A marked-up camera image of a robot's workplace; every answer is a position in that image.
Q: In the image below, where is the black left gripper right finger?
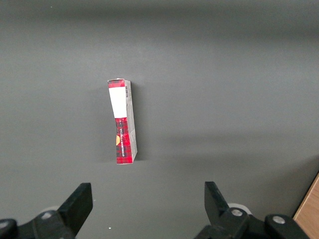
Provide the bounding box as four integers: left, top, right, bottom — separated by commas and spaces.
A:
193, 181, 310, 239

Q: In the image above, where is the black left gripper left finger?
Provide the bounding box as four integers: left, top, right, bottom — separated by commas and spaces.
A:
0, 182, 94, 239

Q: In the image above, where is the wooden drawer cabinet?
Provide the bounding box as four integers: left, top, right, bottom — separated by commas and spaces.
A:
292, 171, 319, 239

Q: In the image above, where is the red grey cardboard box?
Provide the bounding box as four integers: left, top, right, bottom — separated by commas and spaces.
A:
107, 78, 138, 165

